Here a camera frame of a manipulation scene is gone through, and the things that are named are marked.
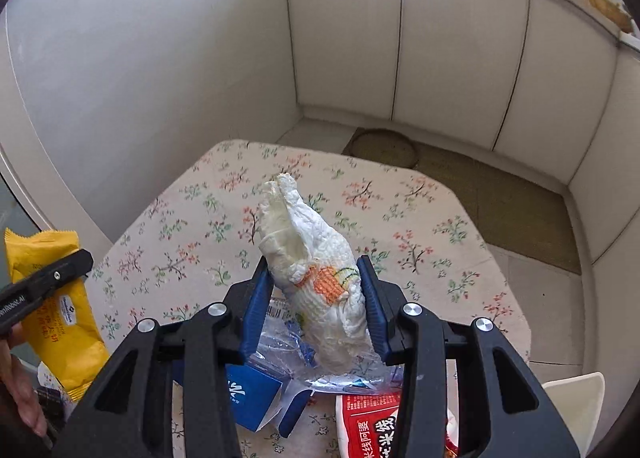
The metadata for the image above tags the white roll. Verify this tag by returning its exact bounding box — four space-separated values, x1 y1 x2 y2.
255 172 376 373

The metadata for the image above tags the red noodle packet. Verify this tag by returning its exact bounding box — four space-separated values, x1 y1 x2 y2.
335 390 461 458

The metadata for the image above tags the white cabinet door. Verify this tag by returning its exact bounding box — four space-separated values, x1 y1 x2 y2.
492 0 620 184
284 0 405 119
390 0 532 151

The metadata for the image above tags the woven basket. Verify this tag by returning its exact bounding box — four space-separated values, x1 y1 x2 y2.
582 0 635 33

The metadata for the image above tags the brown rectangular floor mat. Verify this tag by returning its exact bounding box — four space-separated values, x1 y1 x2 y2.
415 143 583 275

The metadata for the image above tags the white trash bin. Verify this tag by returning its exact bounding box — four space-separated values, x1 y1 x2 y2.
542 372 608 458

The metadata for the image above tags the blue cardboard box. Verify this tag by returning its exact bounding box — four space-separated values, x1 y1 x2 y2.
222 363 313 439

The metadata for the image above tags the yellow snack packet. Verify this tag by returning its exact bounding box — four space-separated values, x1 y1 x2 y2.
4 229 112 401

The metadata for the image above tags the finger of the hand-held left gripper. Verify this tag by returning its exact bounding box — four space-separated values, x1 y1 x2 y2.
10 249 94 301

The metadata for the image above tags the floral tablecloth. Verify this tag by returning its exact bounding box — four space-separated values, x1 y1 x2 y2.
37 138 533 458

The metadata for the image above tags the round brown floor mat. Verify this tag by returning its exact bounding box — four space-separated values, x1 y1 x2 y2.
352 128 420 169

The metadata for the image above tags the white side kitchen cabinet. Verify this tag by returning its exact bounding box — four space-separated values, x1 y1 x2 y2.
567 46 640 269

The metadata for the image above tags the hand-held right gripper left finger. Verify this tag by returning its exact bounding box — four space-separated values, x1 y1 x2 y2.
52 254 273 458

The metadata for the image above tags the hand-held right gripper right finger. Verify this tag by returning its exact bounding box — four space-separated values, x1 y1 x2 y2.
356 254 581 458

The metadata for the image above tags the crushed clear plastic bottle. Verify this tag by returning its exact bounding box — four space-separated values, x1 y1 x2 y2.
247 295 406 396

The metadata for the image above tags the person's left hand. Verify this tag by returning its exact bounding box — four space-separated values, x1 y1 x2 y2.
0 325 48 446

